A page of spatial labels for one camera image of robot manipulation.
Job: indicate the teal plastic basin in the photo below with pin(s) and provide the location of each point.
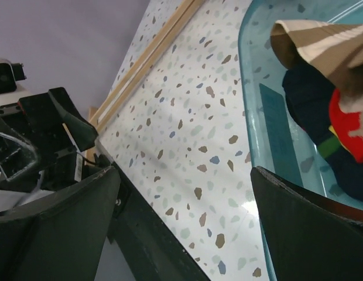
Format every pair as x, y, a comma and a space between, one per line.
276, 142

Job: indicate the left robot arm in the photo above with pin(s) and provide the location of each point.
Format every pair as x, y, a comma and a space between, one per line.
41, 140

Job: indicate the tan cream striped sock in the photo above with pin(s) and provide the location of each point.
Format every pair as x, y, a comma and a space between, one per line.
335, 50

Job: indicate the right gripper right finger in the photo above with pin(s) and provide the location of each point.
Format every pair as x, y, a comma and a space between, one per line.
309, 237

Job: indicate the navy green striped sock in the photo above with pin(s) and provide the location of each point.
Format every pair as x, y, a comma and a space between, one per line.
308, 94

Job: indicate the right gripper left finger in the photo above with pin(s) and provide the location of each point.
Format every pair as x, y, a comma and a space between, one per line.
59, 236

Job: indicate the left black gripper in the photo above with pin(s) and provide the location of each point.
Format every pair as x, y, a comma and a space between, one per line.
41, 140

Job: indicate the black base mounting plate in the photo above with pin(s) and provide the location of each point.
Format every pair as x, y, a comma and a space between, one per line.
149, 247

